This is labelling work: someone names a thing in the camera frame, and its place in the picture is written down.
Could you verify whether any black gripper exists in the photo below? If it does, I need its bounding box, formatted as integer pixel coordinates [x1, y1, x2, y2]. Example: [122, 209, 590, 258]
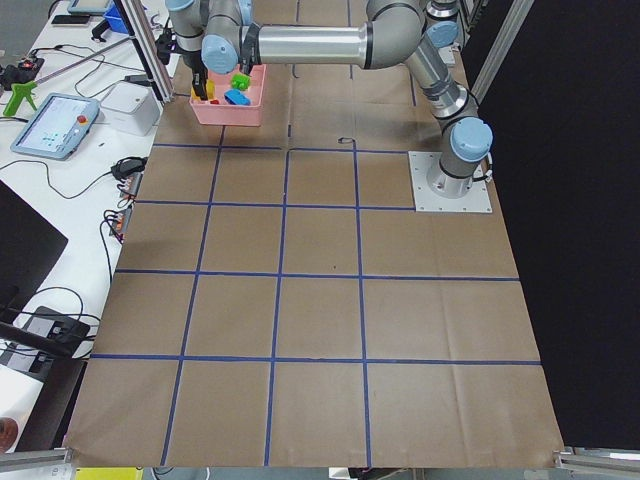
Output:
[181, 50, 208, 100]

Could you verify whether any yellow toy block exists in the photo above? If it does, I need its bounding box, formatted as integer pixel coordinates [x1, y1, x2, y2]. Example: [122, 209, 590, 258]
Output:
[205, 79, 216, 101]

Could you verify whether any green toy block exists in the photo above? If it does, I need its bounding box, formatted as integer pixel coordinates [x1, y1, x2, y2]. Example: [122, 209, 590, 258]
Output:
[230, 73, 251, 91]

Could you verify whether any blue toy block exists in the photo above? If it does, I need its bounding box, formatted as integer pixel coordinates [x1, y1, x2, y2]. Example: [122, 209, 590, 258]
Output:
[224, 89, 251, 106]

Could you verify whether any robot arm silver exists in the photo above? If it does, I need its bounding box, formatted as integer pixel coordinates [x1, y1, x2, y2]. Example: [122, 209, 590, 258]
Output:
[425, 0, 464, 48]
[165, 0, 493, 199]

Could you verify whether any pink plastic box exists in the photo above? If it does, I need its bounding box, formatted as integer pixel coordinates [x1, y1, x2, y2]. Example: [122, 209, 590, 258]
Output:
[189, 65, 267, 127]

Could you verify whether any white square device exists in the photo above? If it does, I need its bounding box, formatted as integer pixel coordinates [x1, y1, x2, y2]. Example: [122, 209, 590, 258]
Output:
[100, 81, 160, 136]

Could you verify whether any blue storage bin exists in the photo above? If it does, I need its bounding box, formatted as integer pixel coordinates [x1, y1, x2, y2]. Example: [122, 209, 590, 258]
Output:
[104, 12, 128, 34]

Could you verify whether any black power adapter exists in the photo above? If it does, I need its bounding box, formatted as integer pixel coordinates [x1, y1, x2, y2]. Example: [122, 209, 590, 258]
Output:
[110, 156, 148, 180]

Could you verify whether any teach pendant tablet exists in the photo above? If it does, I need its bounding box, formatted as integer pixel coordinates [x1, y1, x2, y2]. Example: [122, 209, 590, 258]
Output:
[10, 93, 100, 160]

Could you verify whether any reach grabber tool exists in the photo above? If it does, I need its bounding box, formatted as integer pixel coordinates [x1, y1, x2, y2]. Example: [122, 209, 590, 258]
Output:
[3, 37, 133, 117]

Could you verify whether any black monitor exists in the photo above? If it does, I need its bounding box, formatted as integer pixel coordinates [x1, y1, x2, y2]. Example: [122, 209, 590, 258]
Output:
[0, 182, 68, 308]

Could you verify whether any black usb hub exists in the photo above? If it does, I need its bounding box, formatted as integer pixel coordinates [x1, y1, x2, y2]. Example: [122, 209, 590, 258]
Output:
[18, 307, 90, 357]

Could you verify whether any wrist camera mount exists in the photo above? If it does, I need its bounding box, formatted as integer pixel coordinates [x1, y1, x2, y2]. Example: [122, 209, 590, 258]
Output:
[155, 27, 176, 65]

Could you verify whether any aluminium frame post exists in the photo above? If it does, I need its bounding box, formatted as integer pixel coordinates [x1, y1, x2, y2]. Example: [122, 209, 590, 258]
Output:
[114, 0, 173, 103]

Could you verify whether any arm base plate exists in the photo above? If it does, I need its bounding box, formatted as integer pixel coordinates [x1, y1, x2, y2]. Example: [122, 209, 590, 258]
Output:
[408, 151, 493, 214]

